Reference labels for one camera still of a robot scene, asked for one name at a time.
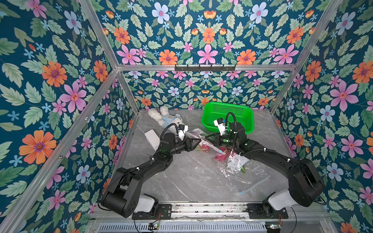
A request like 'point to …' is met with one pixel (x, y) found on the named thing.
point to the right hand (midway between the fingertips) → (209, 134)
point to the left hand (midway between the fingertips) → (200, 140)
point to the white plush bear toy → (163, 117)
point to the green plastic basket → (212, 110)
